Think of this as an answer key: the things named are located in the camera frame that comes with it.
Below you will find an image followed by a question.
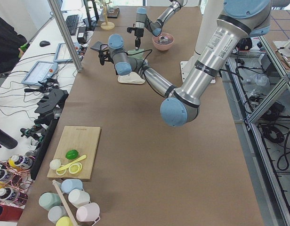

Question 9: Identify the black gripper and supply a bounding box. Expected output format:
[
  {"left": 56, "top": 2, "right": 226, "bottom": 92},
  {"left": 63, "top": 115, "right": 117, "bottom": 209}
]
[
  {"left": 127, "top": 27, "right": 144, "bottom": 50},
  {"left": 98, "top": 49, "right": 111, "bottom": 65}
]

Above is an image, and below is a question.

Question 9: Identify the green bowl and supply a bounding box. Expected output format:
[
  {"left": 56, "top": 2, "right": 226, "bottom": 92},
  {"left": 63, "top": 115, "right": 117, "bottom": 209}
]
[{"left": 127, "top": 48, "right": 144, "bottom": 60}]

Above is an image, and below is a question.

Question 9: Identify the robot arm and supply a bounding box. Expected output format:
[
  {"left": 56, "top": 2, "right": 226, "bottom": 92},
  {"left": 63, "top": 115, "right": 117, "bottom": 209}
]
[
  {"left": 127, "top": 0, "right": 184, "bottom": 50},
  {"left": 99, "top": 0, "right": 272, "bottom": 127}
]

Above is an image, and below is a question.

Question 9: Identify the grey folded cloth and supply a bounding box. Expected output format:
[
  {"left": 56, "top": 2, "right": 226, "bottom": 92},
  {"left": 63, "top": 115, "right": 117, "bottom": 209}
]
[{"left": 90, "top": 41, "right": 108, "bottom": 52}]

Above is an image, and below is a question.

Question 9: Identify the black power adapter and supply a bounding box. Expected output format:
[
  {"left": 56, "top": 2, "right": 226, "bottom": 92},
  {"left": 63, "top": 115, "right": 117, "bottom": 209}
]
[{"left": 77, "top": 26, "right": 88, "bottom": 44}]

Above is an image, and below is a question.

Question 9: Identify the metal ice scoop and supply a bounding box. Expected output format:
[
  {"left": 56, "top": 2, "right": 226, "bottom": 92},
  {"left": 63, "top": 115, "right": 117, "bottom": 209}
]
[{"left": 158, "top": 35, "right": 172, "bottom": 45}]

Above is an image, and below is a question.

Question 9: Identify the wooden stand with round base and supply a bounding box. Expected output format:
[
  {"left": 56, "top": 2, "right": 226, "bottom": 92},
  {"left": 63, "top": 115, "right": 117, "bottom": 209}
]
[{"left": 95, "top": 0, "right": 115, "bottom": 30}]

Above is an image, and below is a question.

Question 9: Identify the cream rabbit tray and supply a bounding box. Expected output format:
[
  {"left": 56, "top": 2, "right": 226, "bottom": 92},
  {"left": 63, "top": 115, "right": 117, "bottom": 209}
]
[{"left": 118, "top": 72, "right": 145, "bottom": 85}]

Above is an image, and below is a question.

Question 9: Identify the far teach pendant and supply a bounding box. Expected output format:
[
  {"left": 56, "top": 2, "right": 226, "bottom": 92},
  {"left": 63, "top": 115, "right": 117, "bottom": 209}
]
[{"left": 54, "top": 43, "right": 72, "bottom": 64}]

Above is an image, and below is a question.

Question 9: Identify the teach pendant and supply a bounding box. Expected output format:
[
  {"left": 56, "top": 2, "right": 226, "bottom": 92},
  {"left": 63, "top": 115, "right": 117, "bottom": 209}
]
[
  {"left": 54, "top": 43, "right": 72, "bottom": 64},
  {"left": 21, "top": 61, "right": 58, "bottom": 86}
]

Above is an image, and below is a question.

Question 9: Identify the black keyboard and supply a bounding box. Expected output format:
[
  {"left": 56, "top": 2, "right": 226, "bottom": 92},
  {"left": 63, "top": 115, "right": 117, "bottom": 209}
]
[{"left": 65, "top": 15, "right": 79, "bottom": 36}]

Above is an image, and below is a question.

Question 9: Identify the black computer mouse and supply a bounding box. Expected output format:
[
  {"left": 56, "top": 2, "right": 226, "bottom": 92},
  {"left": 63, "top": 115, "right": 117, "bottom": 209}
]
[{"left": 39, "top": 40, "right": 50, "bottom": 47}]

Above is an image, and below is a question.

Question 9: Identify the near teach pendant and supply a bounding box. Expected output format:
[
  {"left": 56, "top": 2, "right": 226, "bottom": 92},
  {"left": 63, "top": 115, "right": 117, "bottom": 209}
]
[{"left": 21, "top": 61, "right": 58, "bottom": 86}]

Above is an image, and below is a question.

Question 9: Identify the black tool holder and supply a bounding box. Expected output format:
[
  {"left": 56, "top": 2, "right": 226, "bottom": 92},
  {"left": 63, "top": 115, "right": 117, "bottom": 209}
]
[{"left": 30, "top": 89, "right": 69, "bottom": 180}]

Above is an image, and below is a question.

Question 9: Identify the bamboo cutting board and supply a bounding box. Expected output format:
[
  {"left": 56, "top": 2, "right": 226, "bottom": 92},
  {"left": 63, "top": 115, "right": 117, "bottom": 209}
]
[{"left": 47, "top": 126, "right": 101, "bottom": 180}]

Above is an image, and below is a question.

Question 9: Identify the seated person in black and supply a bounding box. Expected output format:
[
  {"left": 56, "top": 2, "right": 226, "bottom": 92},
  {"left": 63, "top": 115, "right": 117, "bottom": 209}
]
[{"left": 0, "top": 17, "right": 27, "bottom": 74}]

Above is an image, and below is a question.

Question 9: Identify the yellow plastic knife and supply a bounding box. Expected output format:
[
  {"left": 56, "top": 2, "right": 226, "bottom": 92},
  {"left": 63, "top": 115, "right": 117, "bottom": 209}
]
[{"left": 57, "top": 154, "right": 87, "bottom": 171}]

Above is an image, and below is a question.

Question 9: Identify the green lime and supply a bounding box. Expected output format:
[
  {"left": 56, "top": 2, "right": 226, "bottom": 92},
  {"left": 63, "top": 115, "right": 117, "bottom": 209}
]
[{"left": 65, "top": 149, "right": 79, "bottom": 160}]

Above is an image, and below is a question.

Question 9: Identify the lemon slice underneath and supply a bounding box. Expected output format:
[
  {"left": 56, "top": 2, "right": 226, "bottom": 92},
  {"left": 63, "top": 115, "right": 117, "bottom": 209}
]
[{"left": 77, "top": 162, "right": 82, "bottom": 172}]

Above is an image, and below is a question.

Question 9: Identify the lemon slice top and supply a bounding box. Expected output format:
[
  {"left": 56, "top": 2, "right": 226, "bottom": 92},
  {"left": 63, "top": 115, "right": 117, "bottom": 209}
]
[{"left": 68, "top": 163, "right": 78, "bottom": 174}]

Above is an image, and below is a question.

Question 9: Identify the white garlic bulb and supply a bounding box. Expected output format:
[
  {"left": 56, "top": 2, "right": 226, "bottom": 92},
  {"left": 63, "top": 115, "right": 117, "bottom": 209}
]
[{"left": 49, "top": 159, "right": 62, "bottom": 170}]

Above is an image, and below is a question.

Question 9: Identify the lemon slice at edge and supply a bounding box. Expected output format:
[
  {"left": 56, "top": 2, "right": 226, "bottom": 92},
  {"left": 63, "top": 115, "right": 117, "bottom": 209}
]
[{"left": 56, "top": 169, "right": 67, "bottom": 176}]

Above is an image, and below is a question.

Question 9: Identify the black bottle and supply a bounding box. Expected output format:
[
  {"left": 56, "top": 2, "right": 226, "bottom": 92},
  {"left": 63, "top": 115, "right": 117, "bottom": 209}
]
[{"left": 0, "top": 129, "right": 18, "bottom": 149}]

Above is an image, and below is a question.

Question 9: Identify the light blue cup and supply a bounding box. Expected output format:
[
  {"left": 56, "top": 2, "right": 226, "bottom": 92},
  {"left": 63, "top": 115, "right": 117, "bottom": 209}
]
[{"left": 61, "top": 179, "right": 83, "bottom": 194}]

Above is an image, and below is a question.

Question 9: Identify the yellow sauce bottle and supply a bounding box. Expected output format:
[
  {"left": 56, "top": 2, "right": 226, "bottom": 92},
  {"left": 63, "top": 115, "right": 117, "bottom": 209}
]
[{"left": 8, "top": 155, "right": 33, "bottom": 170}]

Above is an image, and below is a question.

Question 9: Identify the white cup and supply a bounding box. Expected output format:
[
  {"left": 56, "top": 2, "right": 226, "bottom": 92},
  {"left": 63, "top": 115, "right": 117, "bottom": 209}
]
[{"left": 68, "top": 189, "right": 90, "bottom": 208}]

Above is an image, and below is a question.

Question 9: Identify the sage green cup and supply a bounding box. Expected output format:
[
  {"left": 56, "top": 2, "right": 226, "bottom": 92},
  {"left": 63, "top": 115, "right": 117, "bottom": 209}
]
[{"left": 39, "top": 192, "right": 61, "bottom": 211}]

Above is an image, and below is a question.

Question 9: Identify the lavender plastic cup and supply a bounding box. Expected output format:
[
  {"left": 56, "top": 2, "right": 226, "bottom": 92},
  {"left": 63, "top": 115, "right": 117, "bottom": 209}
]
[{"left": 76, "top": 202, "right": 100, "bottom": 222}]

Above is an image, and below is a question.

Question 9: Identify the grey cup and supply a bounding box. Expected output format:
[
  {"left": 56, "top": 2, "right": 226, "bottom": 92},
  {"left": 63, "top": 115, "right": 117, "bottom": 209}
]
[{"left": 48, "top": 206, "right": 68, "bottom": 224}]

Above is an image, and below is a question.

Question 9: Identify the yellow cup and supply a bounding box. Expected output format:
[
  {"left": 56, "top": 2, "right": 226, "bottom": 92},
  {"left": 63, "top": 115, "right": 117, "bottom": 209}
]
[{"left": 56, "top": 216, "right": 73, "bottom": 226}]

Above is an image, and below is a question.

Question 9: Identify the red object at corner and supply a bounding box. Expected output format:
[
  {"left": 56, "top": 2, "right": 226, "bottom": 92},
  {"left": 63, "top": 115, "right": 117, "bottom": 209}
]
[{"left": 0, "top": 204, "right": 23, "bottom": 222}]

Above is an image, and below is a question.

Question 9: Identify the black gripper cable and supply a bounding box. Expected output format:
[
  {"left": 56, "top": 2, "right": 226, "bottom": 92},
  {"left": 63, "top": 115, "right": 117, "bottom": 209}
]
[{"left": 99, "top": 44, "right": 153, "bottom": 78}]

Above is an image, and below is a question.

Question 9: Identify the aluminium frame post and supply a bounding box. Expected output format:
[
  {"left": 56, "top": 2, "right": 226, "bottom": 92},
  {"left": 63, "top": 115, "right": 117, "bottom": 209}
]
[{"left": 48, "top": 0, "right": 83, "bottom": 72}]

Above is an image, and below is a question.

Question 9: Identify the aluminium side frame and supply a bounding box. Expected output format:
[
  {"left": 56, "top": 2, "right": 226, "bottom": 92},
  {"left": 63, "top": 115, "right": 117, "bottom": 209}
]
[{"left": 221, "top": 31, "right": 290, "bottom": 226}]

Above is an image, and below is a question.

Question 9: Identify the copper wire basket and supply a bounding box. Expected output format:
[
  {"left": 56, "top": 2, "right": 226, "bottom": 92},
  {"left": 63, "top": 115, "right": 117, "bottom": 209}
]
[{"left": 0, "top": 161, "right": 34, "bottom": 208}]

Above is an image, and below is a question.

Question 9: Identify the wooden rack handle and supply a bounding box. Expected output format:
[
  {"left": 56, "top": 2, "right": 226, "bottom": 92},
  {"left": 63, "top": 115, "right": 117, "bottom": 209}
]
[{"left": 52, "top": 180, "right": 78, "bottom": 226}]

